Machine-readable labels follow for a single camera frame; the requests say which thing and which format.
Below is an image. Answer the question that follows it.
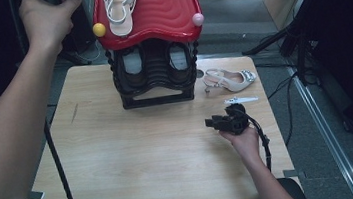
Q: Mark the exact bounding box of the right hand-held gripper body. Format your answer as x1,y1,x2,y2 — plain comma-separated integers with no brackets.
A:
213,93,264,138

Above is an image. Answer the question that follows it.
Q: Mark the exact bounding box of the beige heeled sandal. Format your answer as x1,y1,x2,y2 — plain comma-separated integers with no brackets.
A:
103,0,146,39
200,63,259,97

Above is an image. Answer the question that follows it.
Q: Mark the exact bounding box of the black leather shoe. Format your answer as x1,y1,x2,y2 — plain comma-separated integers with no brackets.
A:
164,39,196,85
117,44,149,90

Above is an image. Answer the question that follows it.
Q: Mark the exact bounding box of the red and black shoe rack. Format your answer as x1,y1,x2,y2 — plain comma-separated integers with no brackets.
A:
89,0,215,114

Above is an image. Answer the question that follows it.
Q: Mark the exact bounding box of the person's right hand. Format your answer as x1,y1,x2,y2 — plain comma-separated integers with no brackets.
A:
218,123,263,169

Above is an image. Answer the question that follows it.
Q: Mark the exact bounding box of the person's left hand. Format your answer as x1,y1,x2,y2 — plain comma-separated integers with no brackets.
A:
17,0,90,59

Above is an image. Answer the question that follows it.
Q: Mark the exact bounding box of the grey tape piece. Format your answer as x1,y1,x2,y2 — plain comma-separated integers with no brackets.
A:
282,166,307,182

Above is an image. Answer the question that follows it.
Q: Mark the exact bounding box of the black tripod stand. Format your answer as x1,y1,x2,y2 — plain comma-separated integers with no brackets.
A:
239,20,318,92

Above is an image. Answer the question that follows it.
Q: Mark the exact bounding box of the person's right leg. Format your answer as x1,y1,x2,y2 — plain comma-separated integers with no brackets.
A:
275,174,311,199

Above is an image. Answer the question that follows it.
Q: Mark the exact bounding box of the black floor cable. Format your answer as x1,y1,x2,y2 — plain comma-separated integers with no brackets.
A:
263,71,308,148

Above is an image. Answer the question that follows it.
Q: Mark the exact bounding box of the thin white cable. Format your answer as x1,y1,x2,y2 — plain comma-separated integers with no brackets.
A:
76,41,103,65

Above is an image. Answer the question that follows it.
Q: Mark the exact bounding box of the metal floor rail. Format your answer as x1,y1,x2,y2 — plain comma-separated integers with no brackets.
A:
285,58,353,199

